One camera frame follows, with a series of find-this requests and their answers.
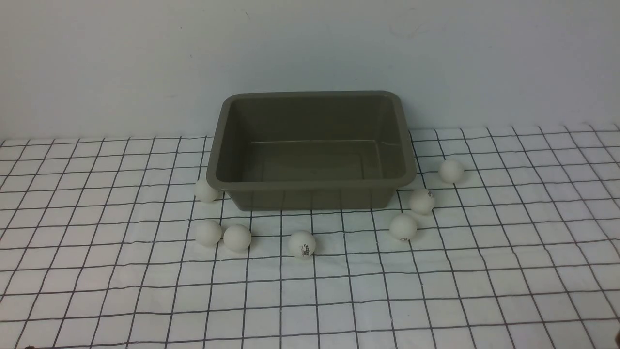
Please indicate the white ball logo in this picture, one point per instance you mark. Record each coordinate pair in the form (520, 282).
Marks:
(422, 201)

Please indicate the grey-brown plastic bin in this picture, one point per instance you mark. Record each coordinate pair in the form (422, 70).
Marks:
(319, 150)

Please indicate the white ball with logo centre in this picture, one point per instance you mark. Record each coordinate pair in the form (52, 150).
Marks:
(301, 244)

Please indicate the white grid-pattern tablecloth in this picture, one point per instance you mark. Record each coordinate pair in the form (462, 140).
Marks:
(98, 251)

